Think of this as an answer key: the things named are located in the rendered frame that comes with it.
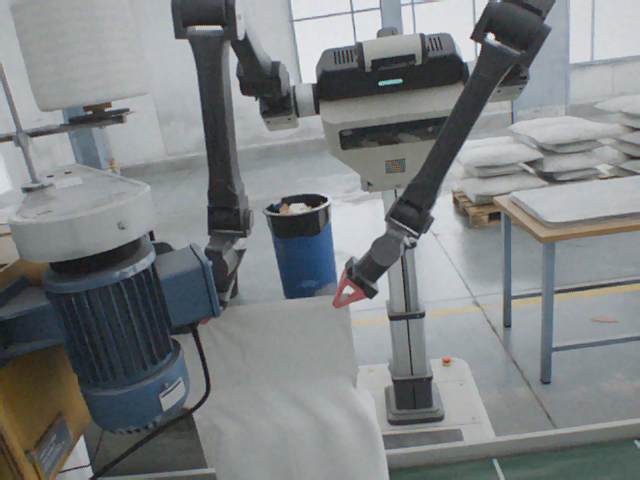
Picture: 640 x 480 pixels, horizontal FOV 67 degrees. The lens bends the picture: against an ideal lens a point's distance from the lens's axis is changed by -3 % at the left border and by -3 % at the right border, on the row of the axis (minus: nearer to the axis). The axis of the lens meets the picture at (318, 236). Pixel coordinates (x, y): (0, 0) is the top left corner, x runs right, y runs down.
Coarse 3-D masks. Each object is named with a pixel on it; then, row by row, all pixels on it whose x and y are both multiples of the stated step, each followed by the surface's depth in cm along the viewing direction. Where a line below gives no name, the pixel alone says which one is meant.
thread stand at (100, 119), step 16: (0, 64) 72; (16, 112) 75; (96, 112) 74; (112, 112) 72; (128, 112) 73; (16, 128) 75; (48, 128) 75; (64, 128) 75; (80, 128) 75; (16, 144) 75; (32, 160) 77; (32, 176) 77
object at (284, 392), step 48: (192, 336) 108; (240, 336) 107; (288, 336) 107; (336, 336) 108; (192, 384) 112; (240, 384) 112; (288, 384) 111; (336, 384) 111; (240, 432) 108; (288, 432) 107; (336, 432) 106
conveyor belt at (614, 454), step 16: (592, 448) 142; (608, 448) 141; (624, 448) 140; (448, 464) 145; (464, 464) 144; (480, 464) 143; (496, 464) 142; (512, 464) 141; (528, 464) 140; (544, 464) 140; (560, 464) 139; (576, 464) 138; (592, 464) 137; (608, 464) 136; (624, 464) 135
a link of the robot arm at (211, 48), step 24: (240, 0) 79; (240, 24) 80; (192, 48) 81; (216, 48) 80; (216, 72) 82; (216, 96) 84; (216, 120) 86; (216, 144) 88; (216, 168) 91; (216, 192) 93; (240, 192) 95; (216, 216) 96; (240, 216) 95
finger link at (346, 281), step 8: (344, 264) 106; (344, 280) 101; (352, 280) 101; (344, 288) 102; (352, 288) 102; (360, 288) 101; (336, 296) 104; (352, 296) 104; (360, 296) 102; (336, 304) 104; (344, 304) 104
